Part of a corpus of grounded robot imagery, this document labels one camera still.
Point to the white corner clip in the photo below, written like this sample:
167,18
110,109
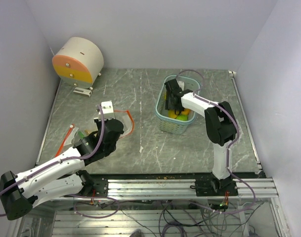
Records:
232,73

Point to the orange toy mango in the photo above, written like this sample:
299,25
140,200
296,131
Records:
186,112

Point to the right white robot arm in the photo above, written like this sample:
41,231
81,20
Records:
221,127

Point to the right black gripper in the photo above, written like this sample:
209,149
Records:
169,106

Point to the yellow toy starfruit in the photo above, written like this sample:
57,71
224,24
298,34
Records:
172,114

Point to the light blue plastic basket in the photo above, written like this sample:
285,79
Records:
167,124

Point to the green toy cabbage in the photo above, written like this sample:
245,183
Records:
182,117

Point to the small white bracket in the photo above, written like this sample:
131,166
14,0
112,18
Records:
82,91

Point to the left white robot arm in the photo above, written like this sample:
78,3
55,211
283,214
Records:
63,175

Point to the clear zip bag orange zipper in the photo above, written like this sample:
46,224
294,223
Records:
71,136

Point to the green toy pepper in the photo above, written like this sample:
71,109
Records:
80,134

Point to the round cream drawer box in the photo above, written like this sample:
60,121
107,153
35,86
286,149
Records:
79,62

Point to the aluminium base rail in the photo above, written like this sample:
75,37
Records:
147,189

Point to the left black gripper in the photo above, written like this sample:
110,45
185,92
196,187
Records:
98,122

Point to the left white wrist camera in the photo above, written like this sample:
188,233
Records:
107,109

